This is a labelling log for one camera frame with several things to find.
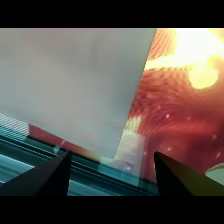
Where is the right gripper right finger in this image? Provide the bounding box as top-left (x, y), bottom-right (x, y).
top-left (153, 151), bottom-right (224, 197)

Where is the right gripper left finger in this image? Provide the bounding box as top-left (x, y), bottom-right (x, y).
top-left (0, 150), bottom-right (73, 197)

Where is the peach shirt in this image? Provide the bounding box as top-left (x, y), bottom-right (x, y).
top-left (0, 28), bottom-right (158, 160)

